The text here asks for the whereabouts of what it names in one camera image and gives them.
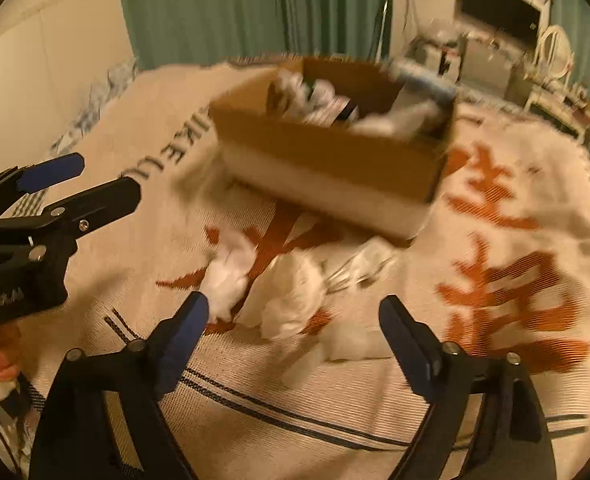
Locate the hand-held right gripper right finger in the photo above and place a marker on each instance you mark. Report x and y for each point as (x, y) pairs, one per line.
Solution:
(409, 345)

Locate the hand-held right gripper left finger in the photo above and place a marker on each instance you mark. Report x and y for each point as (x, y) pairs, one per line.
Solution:
(191, 327)

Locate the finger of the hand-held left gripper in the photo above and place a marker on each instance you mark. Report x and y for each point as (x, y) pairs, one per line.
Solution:
(50, 171)
(97, 202)

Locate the brown cardboard box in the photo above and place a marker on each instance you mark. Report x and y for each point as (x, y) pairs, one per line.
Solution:
(325, 170)

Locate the white soft cloth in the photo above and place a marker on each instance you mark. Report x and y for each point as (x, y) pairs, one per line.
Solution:
(400, 120)

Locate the person's left hand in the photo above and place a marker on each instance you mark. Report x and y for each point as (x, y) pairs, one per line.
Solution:
(2, 355)

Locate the white flat cloth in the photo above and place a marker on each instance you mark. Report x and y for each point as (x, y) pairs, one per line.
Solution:
(351, 341)

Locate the floral bedsheet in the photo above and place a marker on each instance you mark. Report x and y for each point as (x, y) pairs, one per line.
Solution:
(95, 102)

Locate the clear plastic wrapper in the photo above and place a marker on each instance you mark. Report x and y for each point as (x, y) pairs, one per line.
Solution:
(366, 264)

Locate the printed blanket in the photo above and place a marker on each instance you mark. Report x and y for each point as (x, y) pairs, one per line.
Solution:
(500, 200)

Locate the white crumpled paper wad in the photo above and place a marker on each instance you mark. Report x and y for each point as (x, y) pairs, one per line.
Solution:
(322, 96)
(289, 85)

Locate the green curtain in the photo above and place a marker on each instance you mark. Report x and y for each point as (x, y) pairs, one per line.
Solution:
(235, 7)

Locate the black and white packet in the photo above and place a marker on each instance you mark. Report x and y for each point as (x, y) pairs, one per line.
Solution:
(346, 110)

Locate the grey blue cloth roll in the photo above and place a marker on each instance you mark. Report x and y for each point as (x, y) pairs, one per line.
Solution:
(425, 80)

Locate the white dressing table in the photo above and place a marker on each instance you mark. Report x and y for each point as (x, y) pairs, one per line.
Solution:
(567, 110)

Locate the cluttered low cabinet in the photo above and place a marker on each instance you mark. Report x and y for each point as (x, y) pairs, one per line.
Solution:
(437, 52)

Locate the white chair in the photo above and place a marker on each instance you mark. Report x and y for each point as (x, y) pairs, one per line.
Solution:
(552, 55)

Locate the black television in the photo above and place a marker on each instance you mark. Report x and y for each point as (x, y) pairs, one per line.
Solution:
(502, 7)

